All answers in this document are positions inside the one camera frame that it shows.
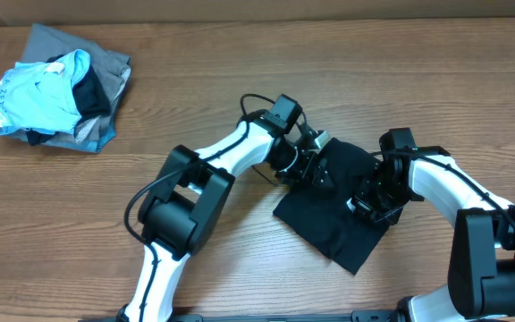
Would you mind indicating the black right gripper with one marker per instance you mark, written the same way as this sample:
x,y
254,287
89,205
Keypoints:
x,y
362,201

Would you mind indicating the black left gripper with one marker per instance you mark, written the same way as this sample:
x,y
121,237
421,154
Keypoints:
x,y
300,173

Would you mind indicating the black t-shirt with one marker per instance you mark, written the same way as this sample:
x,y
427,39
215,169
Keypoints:
x,y
323,218

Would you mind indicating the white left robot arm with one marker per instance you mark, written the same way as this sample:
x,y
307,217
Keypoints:
x,y
173,216

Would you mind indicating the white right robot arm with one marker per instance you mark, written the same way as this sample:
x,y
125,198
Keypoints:
x,y
481,276

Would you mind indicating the grey folded garment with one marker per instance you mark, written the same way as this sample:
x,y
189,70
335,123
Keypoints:
x,y
112,68

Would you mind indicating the black garment in pile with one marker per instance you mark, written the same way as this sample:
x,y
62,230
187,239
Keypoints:
x,y
92,104

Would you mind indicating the light blue shirt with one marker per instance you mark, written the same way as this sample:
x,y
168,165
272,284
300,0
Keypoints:
x,y
39,96

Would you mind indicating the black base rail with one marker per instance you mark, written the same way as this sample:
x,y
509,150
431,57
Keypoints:
x,y
371,315

